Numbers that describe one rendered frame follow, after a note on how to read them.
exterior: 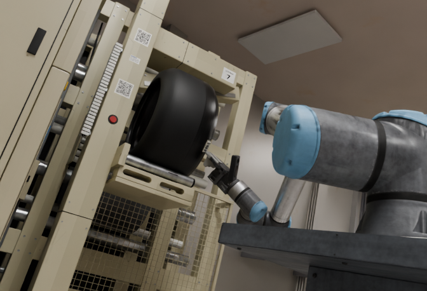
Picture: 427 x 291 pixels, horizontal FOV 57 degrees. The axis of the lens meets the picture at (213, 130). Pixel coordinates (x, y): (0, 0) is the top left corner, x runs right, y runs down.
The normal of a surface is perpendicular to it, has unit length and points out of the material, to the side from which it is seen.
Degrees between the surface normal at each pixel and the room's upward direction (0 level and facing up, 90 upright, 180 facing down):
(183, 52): 90
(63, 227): 90
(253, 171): 90
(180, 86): 70
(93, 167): 90
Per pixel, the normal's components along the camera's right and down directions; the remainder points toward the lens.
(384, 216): -0.64, -0.65
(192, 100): 0.52, -0.37
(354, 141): 0.07, -0.34
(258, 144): 0.68, -0.11
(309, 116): 0.06, -0.64
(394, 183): -0.61, -0.39
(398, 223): -0.43, -0.69
